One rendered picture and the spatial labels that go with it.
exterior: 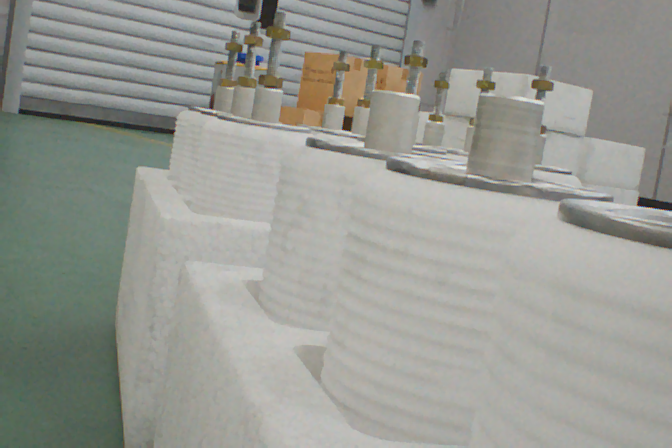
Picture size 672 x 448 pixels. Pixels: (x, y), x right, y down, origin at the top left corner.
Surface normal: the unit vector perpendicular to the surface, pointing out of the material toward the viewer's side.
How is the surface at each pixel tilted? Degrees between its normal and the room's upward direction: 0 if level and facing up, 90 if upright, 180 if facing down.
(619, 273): 57
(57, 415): 0
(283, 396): 0
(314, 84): 90
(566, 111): 90
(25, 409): 0
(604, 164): 90
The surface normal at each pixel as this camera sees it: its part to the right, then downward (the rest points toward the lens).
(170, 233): 0.25, 0.12
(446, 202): -0.29, -0.53
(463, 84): -0.77, -0.07
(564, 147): 0.62, 0.16
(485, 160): -0.55, -0.02
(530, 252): -0.80, -0.55
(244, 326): 0.16, -0.98
